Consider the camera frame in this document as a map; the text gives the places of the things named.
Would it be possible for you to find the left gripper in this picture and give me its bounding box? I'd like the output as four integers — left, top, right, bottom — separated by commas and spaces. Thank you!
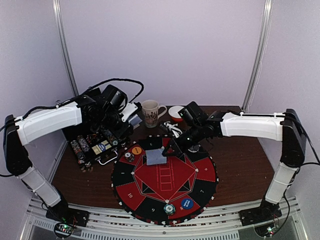
98, 109, 133, 139

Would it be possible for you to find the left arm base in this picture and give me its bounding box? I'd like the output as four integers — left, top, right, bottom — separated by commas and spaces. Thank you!
45, 204, 90, 240

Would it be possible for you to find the white orange bowl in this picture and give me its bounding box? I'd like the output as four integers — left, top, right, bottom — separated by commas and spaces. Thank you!
168, 105, 184, 123

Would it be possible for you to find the boxed card deck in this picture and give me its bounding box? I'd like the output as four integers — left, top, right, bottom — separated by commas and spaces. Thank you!
91, 140, 112, 155

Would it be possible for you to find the left aluminium frame post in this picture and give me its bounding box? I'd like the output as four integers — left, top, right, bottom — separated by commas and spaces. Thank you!
52, 0, 79, 96

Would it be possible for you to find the blue playing card deck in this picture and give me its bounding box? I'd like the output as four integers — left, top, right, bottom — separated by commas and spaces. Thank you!
145, 148, 167, 166

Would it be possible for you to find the right aluminium frame post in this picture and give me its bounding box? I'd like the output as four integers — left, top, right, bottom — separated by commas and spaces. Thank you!
241, 0, 274, 112

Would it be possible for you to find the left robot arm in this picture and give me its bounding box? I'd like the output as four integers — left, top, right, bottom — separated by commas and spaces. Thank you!
1, 78, 144, 222

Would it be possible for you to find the aluminium frame post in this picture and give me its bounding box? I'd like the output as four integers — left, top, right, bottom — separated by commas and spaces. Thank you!
52, 0, 79, 96
241, 0, 274, 112

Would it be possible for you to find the orange big blind button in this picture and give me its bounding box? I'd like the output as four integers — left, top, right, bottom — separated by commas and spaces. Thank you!
131, 146, 142, 155

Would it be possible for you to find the beige patterned mug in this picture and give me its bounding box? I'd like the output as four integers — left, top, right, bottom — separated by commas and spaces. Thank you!
141, 99, 168, 128

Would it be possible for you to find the round poker mat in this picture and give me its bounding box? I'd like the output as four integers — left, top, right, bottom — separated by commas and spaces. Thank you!
111, 135, 219, 226

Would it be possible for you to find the black poker chip case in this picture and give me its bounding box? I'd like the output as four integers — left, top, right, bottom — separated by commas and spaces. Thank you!
61, 87, 135, 172

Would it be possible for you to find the blue small blind button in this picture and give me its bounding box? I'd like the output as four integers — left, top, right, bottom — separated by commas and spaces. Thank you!
180, 198, 194, 210

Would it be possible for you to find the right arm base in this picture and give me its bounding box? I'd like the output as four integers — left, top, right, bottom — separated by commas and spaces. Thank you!
239, 207, 282, 238

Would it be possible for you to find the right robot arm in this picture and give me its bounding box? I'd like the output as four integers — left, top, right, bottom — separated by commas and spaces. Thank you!
162, 101, 311, 221

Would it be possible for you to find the clear dealer button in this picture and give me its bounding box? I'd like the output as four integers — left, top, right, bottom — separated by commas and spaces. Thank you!
188, 145, 200, 153

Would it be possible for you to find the poker chip stack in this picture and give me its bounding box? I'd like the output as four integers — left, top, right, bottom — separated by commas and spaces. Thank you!
163, 203, 176, 216
123, 151, 135, 163

